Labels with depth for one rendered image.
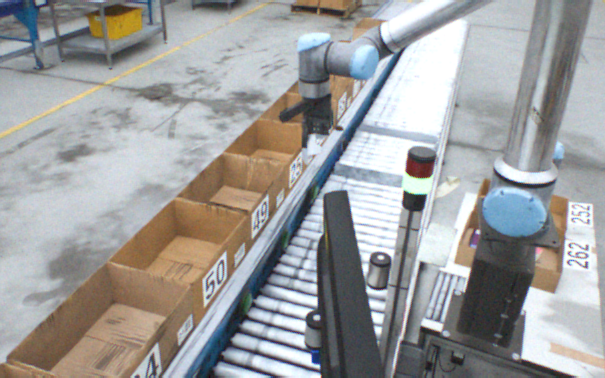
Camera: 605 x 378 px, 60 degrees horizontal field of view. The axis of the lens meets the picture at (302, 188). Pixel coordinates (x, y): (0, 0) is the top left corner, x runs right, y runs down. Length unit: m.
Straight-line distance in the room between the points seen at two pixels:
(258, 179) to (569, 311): 1.29
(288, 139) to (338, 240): 1.70
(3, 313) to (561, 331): 2.69
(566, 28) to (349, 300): 0.76
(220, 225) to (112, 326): 0.50
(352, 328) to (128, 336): 1.04
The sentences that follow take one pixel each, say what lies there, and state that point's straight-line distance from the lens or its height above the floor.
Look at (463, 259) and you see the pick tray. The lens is 2.19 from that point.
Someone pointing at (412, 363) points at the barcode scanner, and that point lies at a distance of 1.32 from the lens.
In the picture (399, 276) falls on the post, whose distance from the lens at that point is 1.07.
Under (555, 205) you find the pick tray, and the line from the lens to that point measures 2.70.
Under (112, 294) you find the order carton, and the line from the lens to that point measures 1.76.
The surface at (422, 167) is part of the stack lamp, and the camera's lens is 0.92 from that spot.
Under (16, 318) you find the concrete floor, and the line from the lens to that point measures 3.22.
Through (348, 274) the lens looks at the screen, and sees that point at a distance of 0.81.
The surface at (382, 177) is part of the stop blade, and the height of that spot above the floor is 0.78.
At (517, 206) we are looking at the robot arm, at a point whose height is 1.39.
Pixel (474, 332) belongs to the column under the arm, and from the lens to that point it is 1.89.
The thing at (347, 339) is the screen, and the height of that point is 1.55.
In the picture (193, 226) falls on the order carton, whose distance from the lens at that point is 1.97.
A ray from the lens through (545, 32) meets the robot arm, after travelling 1.25.
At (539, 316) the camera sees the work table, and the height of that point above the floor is 0.75.
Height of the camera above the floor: 2.06
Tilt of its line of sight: 31 degrees down
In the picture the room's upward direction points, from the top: 3 degrees clockwise
